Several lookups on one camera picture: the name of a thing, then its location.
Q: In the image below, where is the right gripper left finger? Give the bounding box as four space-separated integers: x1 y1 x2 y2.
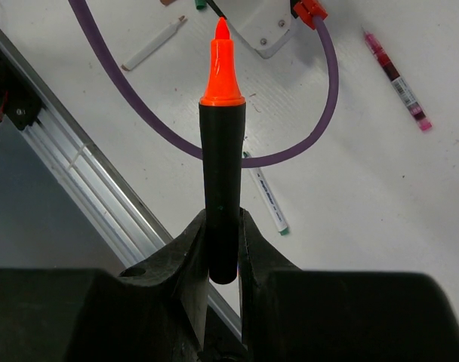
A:
64 211 208 361

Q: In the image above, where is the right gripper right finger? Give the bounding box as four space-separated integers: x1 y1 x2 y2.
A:
239 211 459 361

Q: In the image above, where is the black orange highlighter pen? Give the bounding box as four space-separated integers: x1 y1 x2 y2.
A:
199 17 246 284

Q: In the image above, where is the red pink pen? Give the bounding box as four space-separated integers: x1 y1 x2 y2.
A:
362 29 433 132

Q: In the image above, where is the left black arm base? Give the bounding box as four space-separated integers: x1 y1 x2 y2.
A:
0 49 43 130

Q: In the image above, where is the white green-tip pen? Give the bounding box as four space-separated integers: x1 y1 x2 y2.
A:
249 167 290 235

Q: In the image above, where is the white brown-tip pen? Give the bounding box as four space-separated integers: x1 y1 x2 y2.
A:
120 16 187 72

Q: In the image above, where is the brown pen cap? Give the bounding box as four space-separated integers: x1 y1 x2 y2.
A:
160 0 176 6

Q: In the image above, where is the green pen cap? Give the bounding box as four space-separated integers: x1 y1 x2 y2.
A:
194 0 207 11

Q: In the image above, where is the aluminium rail frame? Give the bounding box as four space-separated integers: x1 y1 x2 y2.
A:
0 14 245 340

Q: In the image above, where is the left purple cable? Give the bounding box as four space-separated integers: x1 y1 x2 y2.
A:
67 0 340 169

